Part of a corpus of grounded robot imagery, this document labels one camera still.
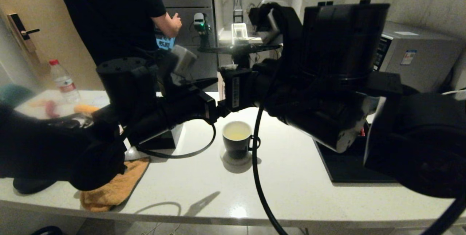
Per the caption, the black rig stand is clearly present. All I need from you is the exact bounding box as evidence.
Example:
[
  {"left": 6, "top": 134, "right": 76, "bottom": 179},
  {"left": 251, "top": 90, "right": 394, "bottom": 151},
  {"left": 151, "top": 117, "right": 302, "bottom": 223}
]
[{"left": 198, "top": 43, "right": 283, "bottom": 68}]

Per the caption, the black mug white inside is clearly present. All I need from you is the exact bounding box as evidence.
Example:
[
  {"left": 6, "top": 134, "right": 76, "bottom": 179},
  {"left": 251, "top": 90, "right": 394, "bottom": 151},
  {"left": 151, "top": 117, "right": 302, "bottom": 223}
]
[{"left": 222, "top": 121, "right": 261, "bottom": 160}]

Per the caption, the black tissue box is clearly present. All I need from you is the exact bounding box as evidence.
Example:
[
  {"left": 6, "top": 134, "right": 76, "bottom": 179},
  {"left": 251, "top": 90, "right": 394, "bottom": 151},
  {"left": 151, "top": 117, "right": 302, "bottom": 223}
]
[{"left": 126, "top": 123, "right": 185, "bottom": 152}]

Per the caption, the white round coaster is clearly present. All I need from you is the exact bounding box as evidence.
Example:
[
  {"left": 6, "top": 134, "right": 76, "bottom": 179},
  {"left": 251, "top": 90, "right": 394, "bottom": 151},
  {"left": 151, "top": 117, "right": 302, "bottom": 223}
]
[{"left": 220, "top": 147, "right": 255, "bottom": 165}]

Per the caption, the white rig box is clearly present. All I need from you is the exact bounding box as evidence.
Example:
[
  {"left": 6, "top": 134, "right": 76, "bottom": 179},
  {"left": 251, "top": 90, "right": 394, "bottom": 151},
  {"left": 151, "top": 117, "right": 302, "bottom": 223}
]
[{"left": 232, "top": 23, "right": 249, "bottom": 45}]

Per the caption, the yellow toy corn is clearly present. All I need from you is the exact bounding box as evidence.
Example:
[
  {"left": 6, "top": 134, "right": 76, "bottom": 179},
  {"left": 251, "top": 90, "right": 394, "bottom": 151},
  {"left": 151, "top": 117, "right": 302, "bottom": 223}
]
[{"left": 74, "top": 104, "right": 99, "bottom": 115}]

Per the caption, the person in black shirt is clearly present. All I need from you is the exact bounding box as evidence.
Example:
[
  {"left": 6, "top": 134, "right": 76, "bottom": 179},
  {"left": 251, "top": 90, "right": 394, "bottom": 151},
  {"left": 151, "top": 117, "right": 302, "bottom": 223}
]
[{"left": 54, "top": 0, "right": 182, "bottom": 66}]

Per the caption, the orange towel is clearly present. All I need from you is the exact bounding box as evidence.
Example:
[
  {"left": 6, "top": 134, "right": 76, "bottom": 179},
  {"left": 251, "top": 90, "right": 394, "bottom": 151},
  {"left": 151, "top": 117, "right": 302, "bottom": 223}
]
[{"left": 80, "top": 157, "right": 151, "bottom": 212}]

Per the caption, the red-capped water bottle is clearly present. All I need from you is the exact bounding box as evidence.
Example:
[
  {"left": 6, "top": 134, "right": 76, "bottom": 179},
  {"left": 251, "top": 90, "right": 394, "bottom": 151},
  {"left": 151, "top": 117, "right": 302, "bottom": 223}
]
[{"left": 50, "top": 59, "right": 82, "bottom": 103}]

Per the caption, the black serving tray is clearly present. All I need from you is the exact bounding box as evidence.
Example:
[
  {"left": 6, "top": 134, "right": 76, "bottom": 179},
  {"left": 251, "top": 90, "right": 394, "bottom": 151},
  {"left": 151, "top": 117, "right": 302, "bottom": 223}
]
[{"left": 314, "top": 140, "right": 398, "bottom": 184}]

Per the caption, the red chili pepper toy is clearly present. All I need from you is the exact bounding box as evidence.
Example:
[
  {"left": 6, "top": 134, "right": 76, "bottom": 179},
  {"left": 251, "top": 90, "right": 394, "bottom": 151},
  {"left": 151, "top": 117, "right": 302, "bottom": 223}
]
[{"left": 44, "top": 100, "right": 61, "bottom": 118}]

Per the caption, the teal rounded object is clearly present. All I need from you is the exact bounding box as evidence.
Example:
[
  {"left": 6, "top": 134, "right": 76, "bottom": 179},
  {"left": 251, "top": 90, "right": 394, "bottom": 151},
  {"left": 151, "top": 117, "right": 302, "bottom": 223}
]
[{"left": 0, "top": 84, "right": 34, "bottom": 109}]

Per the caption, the silver microwave oven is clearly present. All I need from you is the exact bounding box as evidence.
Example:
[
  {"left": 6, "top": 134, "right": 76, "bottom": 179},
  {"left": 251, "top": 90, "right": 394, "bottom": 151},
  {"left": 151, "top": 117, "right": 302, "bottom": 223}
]
[{"left": 374, "top": 21, "right": 465, "bottom": 93}]

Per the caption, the black round kettle base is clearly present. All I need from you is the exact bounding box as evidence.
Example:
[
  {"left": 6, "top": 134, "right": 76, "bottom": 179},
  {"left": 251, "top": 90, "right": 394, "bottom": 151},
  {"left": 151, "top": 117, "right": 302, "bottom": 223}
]
[{"left": 13, "top": 178, "right": 57, "bottom": 195}]

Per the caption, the black rounded floor object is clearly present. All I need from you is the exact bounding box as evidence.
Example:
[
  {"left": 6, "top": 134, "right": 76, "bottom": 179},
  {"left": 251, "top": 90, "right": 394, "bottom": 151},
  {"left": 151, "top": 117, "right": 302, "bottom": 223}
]
[{"left": 32, "top": 226, "right": 64, "bottom": 235}]

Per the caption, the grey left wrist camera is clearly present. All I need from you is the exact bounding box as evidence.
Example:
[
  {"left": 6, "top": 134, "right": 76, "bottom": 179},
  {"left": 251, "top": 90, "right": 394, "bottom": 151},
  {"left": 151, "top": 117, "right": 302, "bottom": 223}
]
[{"left": 170, "top": 44, "right": 198, "bottom": 76}]

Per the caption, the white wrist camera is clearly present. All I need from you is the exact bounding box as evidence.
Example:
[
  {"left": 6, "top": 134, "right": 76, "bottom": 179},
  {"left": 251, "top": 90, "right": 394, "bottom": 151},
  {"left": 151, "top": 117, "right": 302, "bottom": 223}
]
[{"left": 249, "top": 0, "right": 284, "bottom": 44}]

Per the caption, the grey upright rig post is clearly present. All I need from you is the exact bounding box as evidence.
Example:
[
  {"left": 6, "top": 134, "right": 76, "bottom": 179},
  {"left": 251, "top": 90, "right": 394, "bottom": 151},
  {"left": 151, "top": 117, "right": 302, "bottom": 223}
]
[{"left": 232, "top": 0, "right": 244, "bottom": 24}]

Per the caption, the black door lock handle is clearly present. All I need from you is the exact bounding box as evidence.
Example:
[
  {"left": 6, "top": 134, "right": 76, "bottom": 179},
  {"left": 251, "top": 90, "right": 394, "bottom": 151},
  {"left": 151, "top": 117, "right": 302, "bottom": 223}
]
[{"left": 8, "top": 13, "right": 40, "bottom": 53}]

